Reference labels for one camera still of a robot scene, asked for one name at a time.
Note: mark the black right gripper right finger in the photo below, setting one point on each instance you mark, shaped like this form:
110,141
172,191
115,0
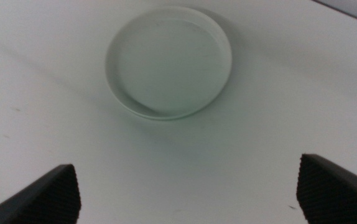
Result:
331,193

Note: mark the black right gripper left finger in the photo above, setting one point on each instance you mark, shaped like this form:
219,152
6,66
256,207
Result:
48,202

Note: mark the green shallow bowl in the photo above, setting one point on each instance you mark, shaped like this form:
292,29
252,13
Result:
169,62

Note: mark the grey shallow bowl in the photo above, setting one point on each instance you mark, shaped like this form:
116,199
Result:
161,119

